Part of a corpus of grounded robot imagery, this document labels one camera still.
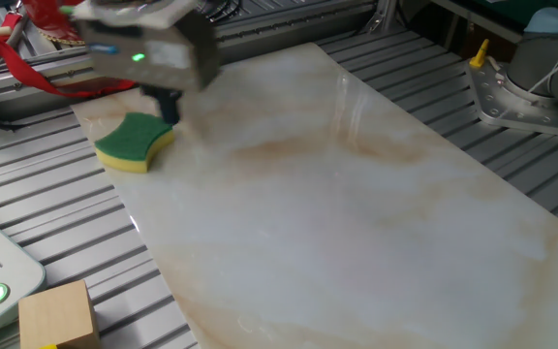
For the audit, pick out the silver Schunk gripper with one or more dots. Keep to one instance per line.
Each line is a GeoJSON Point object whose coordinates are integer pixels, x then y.
{"type": "Point", "coordinates": [163, 53]}

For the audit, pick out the green and yellow sponge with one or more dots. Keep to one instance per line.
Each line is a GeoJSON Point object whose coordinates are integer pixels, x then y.
{"type": "Point", "coordinates": [133, 140]}

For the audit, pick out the white teach pendant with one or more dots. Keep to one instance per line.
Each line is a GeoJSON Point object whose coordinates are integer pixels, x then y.
{"type": "Point", "coordinates": [8, 271]}

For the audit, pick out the wooden block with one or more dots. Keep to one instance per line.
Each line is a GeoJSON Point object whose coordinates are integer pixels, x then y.
{"type": "Point", "coordinates": [58, 315]}

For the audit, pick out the yellow plastic clip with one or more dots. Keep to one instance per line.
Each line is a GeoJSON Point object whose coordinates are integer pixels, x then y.
{"type": "Point", "coordinates": [480, 53]}

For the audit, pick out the aluminium post with bracket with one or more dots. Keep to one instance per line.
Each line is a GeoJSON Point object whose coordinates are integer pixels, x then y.
{"type": "Point", "coordinates": [381, 14]}

